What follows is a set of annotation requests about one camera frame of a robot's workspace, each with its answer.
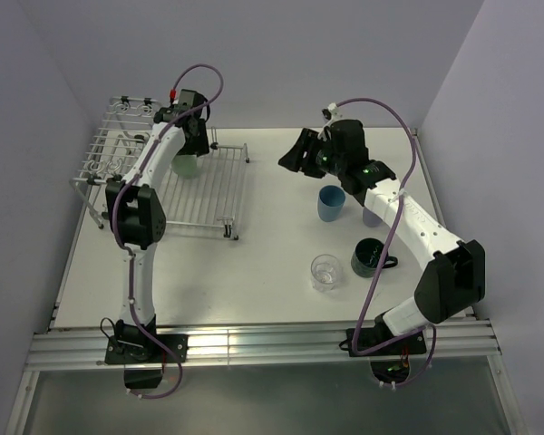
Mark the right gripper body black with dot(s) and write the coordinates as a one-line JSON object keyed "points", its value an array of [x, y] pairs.
{"points": [[327, 161]]}

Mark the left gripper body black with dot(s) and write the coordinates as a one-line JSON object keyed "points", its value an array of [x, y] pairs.
{"points": [[199, 127]]}

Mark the light green cup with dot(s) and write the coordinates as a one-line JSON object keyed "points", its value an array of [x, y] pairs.
{"points": [[185, 166]]}

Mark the blue cup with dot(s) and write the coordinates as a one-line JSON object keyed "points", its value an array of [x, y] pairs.
{"points": [[330, 203]]}

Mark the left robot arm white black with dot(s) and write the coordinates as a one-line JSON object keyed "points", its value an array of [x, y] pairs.
{"points": [[137, 218]]}

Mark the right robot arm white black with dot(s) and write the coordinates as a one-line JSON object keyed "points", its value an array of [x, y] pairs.
{"points": [[453, 271]]}

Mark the purple cup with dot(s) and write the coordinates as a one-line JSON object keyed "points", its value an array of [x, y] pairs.
{"points": [[370, 219]]}

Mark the dark green mug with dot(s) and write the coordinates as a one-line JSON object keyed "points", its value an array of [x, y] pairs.
{"points": [[366, 257]]}

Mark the clear glass cup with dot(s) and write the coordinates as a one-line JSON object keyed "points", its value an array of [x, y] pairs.
{"points": [[326, 273]]}

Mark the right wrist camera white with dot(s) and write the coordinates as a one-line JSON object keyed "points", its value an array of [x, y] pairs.
{"points": [[331, 115]]}

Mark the silver wire dish rack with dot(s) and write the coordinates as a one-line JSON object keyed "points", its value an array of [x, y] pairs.
{"points": [[206, 202]]}

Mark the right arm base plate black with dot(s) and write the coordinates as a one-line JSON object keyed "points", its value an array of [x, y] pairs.
{"points": [[383, 342]]}

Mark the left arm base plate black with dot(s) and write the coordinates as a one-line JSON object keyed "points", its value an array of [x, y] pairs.
{"points": [[174, 350]]}

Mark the aluminium rail frame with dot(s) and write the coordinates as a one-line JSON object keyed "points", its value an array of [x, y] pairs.
{"points": [[263, 355]]}

